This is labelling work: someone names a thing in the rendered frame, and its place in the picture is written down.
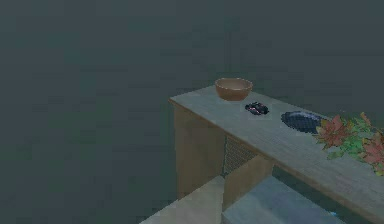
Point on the brown wooden bowl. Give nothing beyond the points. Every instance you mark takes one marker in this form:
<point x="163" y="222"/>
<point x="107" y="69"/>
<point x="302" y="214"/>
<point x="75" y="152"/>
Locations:
<point x="233" y="88"/>

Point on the small black and red object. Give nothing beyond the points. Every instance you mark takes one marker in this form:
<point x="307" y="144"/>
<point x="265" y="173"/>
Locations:
<point x="257" y="108"/>

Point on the wooden cabinet with grey top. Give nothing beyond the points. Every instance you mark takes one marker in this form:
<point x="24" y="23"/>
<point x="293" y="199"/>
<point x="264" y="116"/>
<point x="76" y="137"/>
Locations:
<point x="273" y="150"/>

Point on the dark blue round dish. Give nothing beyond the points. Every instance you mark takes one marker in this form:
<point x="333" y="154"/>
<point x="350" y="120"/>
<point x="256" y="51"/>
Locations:
<point x="301" y="122"/>

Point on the red and green house plant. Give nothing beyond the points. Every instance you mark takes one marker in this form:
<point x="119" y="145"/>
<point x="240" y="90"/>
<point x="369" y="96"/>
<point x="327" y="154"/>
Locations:
<point x="350" y="140"/>

